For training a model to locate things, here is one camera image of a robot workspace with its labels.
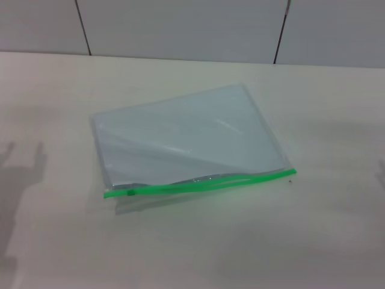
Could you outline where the clear document bag green zipper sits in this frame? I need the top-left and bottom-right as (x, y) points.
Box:
(89, 82), (298, 216)

